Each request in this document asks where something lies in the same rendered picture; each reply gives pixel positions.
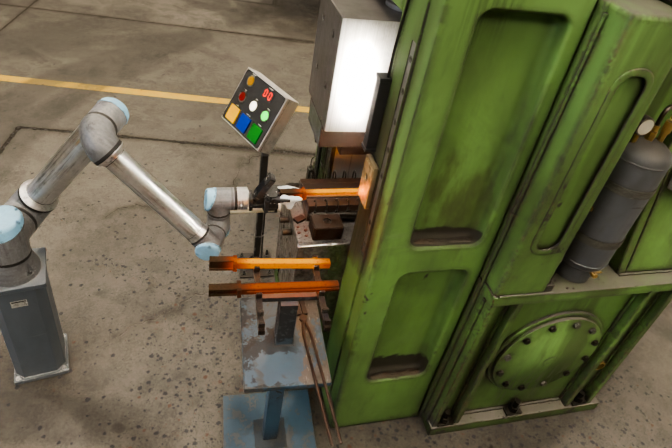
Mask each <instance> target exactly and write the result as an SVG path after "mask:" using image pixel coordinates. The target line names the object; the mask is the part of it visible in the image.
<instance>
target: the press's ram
mask: <svg viewBox="0 0 672 448"><path fill-rule="evenodd" d="M385 2H386V0H320V7H319V15H318V23H317V30H316V38H315V46H314V53H313V61H312V69H311V76H310V84H309V93H310V96H311V98H312V101H313V103H314V106H315V108H316V111H317V113H318V116H319V118H320V120H321V123H322V126H323V128H324V131H332V132H365V130H366V125H367V121H368V116H369V111H370V107H371V102H372V97H373V93H374V88H375V83H376V78H377V77H376V72H383V73H388V69H389V64H390V60H391V56H392V52H393V48H394V44H395V40H396V37H397V33H398V30H399V25H400V21H401V16H402V12H399V11H396V10H393V9H391V8H389V7H388V6H387V5H386V4H385Z"/></svg>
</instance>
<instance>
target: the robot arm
mask: <svg viewBox="0 0 672 448"><path fill-rule="evenodd" d="M128 119H129V112H128V109H127V107H126V106H125V105H124V104H123V103H122V102H121V101H119V100H117V99H115V98H111V97H105V98H102V99H101V100H99V101H98V102H97V103H96V105H95V106H94V107H93V108H92V109H91V110H90V111H89V112H88V114H87V115H86V116H85V117H84V118H83V119H82V120H81V122H80V125H79V126H78V127H77V128H76V130H75V131H74V132H73V133H72V134H71V135H70V137H69V138H68V139H67V140H66V141H65V142H64V144H63V145H62V146H61V147H60V148H59V150H58V151H57V152H56V153H55V154H54V155H53V157H52V158H51V159H50V160H49V161H48V162H47V164H46V165H45V166H44V167H43V168H42V169H41V171H40V172H39V173H38V174H37V175H36V177H35V178H34V179H31V180H27V181H25V182H24V183H22V185H21V186H20V187H19V188H18V189H17V190H16V192H15V193H14V194H13V195H12V196H11V197H10V199H9V200H8V201H7V202H6V203H5V204H4V205H2V206H0V287H15V286H19V285H22V284H25V283H27V282H29V281H30V280H32V279H33V278H35V277H36V276H37V275H38V273H39V272H40V270H41V266H42V264H41V260H40V257H39V256H38V255H37V254H36V253H35V252H34V251H33V250H32V249H31V245H30V241H29V240H30V237H31V236H32V235H33V234H34V232H35V231H36V230H37V229H38V227H39V226H40V225H41V223H42V222H43V221H44V220H45V219H46V217H47V216H48V215H49V214H50V213H51V212H52V211H53V210H54V209H55V208H56V206H57V205H58V203H59V196H60V194H61V193H62V192H63V191H64V190H65V189H66V188H67V187H68V186H69V185H70V183H71V182H72V181H73V180H74V179H75V178H76V177H77V176H78V175H79V174H80V173H81V171H82V170H83V169H84V168H85V167H86V166H87V165H88V164H89V163H90V162H91V161H92V162H93V163H94V164H95V165H96V166H104V167H106V168H107V169H108V170H109V171H110V172H111V173H112V174H114V175H115V176H116V177H117V178H118V179H119V180H120V181H122V182H123V183H124V184H125V185H126V186H127V187H128V188H129V189H131V190H132V191H133V192H134V193H135V194H136V195H137V196H139V197H140V198H141V199H142V200H143V201H144V202H145V203H146V204H148V205H149V206H150V207H151V208H152V209H153V210H154V211H156V212H157V213H158V214H159V215H160V216H161V217H162V218H163V219H165V220H166V221H167V222H168V223H169V224H170V225H171V226H172V227H174V228H175V229H176V230H177V231H178V232H179V233H180V234H182V235H183V236H184V237H185V238H186V239H187V240H188V241H189V242H190V243H191V244H192V245H193V246H194V247H195V254H196V256H197V257H198V258H200V259H202V260H206V261H209V257H210V256H219V253H220V252H221V248H222V245H223V242H224V239H225V237H226V236H227V235H228V234H229V231H230V210H247V209H248V207H249V211H252V210H253V208H262V209H263V211H264V213H277V209H278V207H279V204H278V203H280V204H284V205H286V207H287V209H292V207H293V205H294V203H295V202H298V201H302V200H303V198H301V197H299V196H287V195H282V196H280V189H299V188H297V187H293V186H288V185H279V184H277V185H273V184H274V183H275V182H276V178H275V175H274V174H272V173H270V172H269V173H268V174H267V176H266V177H265V178H264V179H263V180H262V181H261V183H260V184H259V185H258V186H257V187H256V188H255V190H254V193H252V189H248V188H247V187H222V188H216V187H213V188H207V189H206V190H205V195H204V210H205V211H207V222H206V224H204V223H203V222H202V221H201V220H200V219H199V218H198V217H196V216H195V215H194V214H193V213H192V212H191V211H190V210H189V209H188V208H187V207H186V206H185V205H183V204H182V203H181V202H180V201H179V200H178V199H177V198H176V197H175V196H174V195H173V194H172V193H170V192H169V191H168V190H167V189H166V188H165V187H164V186H163V185H162V184H161V183H160V182H158V181H157V180H156V179H155V178H154V177H153V176H152V175H151V174H150V173H149V172H148V171H147V170H145V169H144V168H143V167H142V166H141V165H140V164H139V163H138V162H137V161H136V160H135V159H134V158H132V157H131V156H130V155H129V154H128V153H127V152H126V151H125V150H124V149H123V142H122V141H121V140H120V139H119V138H118V137H117V134H118V133H119V132H120V130H121V129H122V128H123V126H124V125H126V124H127V122H128ZM268 211H274V212H268Z"/></svg>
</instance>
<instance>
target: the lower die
mask: <svg viewBox="0 0 672 448"><path fill-rule="evenodd" d="M360 180H361V178H356V179H354V178H336V179H334V178H326V179H324V178H317V179H300V181H299V189H301V187H305V189H341V188H359V185H360ZM336 198H337V199H338V200H339V207H338V212H345V211H346V210H347V207H348V201H346V199H347V198H348V199H349V201H350V205H349V211H357V209H358V205H359V201H357V198H359V195H358V194H351V195H308V196H306V199H305V200H302V201H301V202H302V206H303V209H304V213H305V216H306V220H307V221H310V219H309V213H312V212H314V210H315V202H314V199H316V201H317V208H316V212H325V210H326V202H325V199H327V200H328V208H327V212H335V210H336V209H337V201H335V200H336ZM359 199H360V198H359Z"/></svg>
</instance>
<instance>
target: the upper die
mask: <svg viewBox="0 0 672 448"><path fill-rule="evenodd" d="M308 121H309V123H310V126H311V129H312V131H313V134H314V137H315V140H316V142H317V145H318V147H362V146H361V143H362V142H363V140H364V135H365V132H332V131H324V128H323V126H322V123H321V120H320V118H319V116H318V113H317V111H316V108H315V106H314V103H313V101H312V98H311V100H310V108H309V115H308Z"/></svg>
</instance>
